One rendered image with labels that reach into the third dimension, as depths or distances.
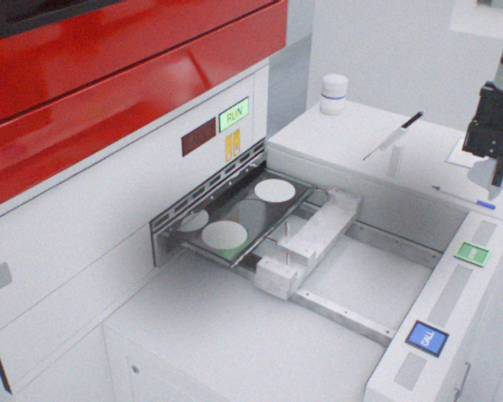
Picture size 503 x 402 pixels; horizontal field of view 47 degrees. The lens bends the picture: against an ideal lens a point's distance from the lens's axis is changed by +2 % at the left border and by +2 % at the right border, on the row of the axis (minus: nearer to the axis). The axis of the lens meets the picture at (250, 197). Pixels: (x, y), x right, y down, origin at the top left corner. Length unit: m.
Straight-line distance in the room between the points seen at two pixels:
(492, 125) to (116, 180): 0.66
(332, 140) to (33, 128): 0.87
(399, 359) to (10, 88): 0.70
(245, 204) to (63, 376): 0.54
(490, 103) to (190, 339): 0.69
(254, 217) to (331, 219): 0.19
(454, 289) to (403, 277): 0.22
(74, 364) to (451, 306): 0.72
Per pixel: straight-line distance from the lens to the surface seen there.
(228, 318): 1.18
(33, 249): 0.99
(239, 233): 1.26
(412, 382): 0.96
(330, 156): 1.44
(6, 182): 0.84
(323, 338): 1.16
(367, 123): 1.61
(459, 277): 1.15
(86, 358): 1.23
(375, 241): 1.38
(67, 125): 0.88
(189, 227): 1.28
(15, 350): 1.08
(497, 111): 1.04
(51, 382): 1.19
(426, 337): 1.01
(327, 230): 1.32
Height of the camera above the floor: 1.69
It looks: 35 degrees down
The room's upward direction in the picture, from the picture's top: 1 degrees clockwise
